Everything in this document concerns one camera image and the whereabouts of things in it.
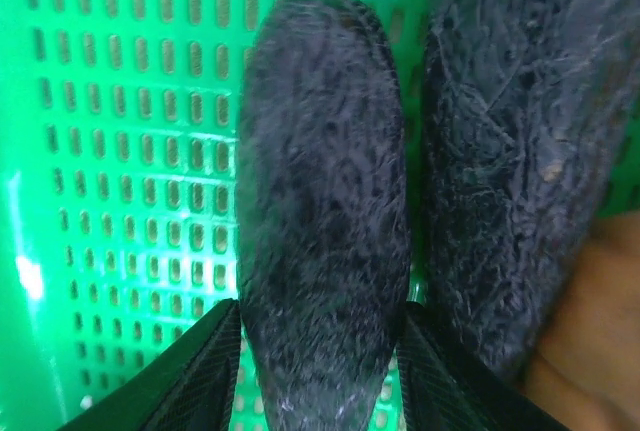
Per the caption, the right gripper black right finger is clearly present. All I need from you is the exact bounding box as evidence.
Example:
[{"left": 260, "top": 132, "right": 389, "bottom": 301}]
[{"left": 398, "top": 299, "right": 577, "bottom": 431}]

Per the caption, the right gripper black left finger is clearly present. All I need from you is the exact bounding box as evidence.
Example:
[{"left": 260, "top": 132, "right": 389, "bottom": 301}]
[{"left": 59, "top": 299, "right": 244, "bottom": 431}]

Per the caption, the brown toy potato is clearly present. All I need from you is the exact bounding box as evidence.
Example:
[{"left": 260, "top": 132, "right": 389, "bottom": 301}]
[{"left": 514, "top": 213, "right": 640, "bottom": 431}]

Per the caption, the green plastic basket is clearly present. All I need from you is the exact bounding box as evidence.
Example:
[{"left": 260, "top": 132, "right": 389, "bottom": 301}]
[{"left": 0, "top": 0, "right": 640, "bottom": 431}]

